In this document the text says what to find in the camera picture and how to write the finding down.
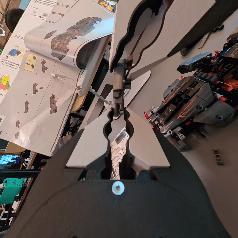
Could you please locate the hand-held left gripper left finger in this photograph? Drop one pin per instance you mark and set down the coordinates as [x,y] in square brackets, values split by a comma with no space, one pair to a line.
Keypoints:
[87,148]

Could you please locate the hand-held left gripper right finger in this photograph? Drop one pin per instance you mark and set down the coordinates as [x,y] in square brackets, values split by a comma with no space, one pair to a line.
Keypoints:
[148,148]

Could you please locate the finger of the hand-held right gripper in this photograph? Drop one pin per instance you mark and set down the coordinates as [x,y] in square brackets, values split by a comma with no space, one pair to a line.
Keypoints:
[182,18]
[122,22]

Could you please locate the small grey lego subassembly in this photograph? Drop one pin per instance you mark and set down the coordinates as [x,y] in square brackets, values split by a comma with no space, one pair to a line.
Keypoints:
[119,81]

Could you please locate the black lego axle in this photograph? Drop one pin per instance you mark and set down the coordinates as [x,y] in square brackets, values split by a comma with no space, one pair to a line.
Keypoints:
[219,27]

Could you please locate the lego sticker sheet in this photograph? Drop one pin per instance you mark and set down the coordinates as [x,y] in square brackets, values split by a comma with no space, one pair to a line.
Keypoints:
[119,145]

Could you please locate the large grey lego vehicle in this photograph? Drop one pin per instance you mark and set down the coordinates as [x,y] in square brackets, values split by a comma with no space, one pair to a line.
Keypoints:
[195,104]

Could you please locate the dark grey lego plate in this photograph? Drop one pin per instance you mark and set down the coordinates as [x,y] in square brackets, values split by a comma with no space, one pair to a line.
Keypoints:
[218,157]

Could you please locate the lego instruction booklet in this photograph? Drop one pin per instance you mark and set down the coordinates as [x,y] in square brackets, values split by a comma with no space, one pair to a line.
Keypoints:
[46,74]

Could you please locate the white book stand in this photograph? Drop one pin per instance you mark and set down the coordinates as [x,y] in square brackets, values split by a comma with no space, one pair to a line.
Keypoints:
[137,83]

